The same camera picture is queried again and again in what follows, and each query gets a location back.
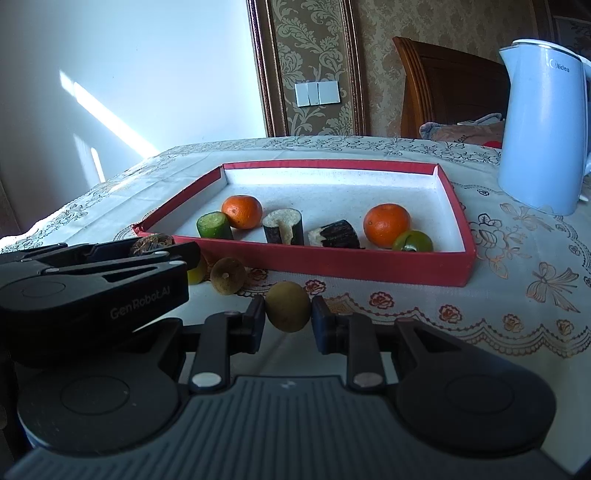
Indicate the large orange tangerine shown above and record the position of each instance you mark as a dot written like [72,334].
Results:
[387,225]

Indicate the green cucumber piece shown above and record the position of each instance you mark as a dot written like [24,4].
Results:
[214,226]

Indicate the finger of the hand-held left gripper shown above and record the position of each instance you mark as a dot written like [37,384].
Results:
[69,253]
[180,256]

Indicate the brown longan with stem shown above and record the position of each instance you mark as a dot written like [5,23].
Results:
[227,275]

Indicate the wrinkled brown nut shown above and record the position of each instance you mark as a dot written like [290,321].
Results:
[152,242]

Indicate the red shallow box tray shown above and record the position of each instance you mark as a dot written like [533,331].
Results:
[332,198]

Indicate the white wall light switch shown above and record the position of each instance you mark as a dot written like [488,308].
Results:
[318,93]

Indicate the small orange tangerine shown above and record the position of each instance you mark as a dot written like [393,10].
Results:
[242,211]

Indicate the sliding wardrobe door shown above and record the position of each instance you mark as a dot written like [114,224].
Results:
[568,23]

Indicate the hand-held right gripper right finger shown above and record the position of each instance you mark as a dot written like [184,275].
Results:
[321,324]

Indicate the dark eggplant piece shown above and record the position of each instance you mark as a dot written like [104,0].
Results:
[281,228]

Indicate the green lime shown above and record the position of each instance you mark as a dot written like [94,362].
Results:
[415,240]

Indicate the brown wall moulding frame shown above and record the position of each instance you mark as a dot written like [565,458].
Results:
[314,46]

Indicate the pale blue electric kettle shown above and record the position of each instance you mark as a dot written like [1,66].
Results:
[540,138]

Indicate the wooden bed headboard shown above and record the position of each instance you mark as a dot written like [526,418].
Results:
[448,87]

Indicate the yellow green citrus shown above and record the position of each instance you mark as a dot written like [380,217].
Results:
[197,273]

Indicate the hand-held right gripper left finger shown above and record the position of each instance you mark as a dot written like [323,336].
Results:
[255,319]

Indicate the round brown longan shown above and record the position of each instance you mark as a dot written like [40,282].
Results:
[287,307]

